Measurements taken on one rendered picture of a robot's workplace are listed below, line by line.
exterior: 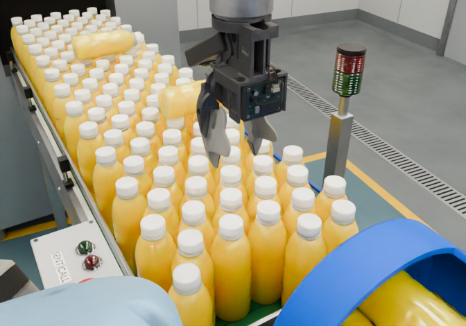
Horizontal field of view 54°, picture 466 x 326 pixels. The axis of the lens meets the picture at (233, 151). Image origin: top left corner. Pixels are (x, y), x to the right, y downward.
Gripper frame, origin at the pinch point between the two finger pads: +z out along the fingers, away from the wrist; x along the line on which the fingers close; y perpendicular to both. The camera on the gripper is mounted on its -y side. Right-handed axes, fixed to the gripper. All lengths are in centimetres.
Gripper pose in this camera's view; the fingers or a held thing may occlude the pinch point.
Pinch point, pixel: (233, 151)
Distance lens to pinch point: 65.6
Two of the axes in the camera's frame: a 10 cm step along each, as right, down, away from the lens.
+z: 0.0, 8.5, 5.2
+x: 8.6, -2.7, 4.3
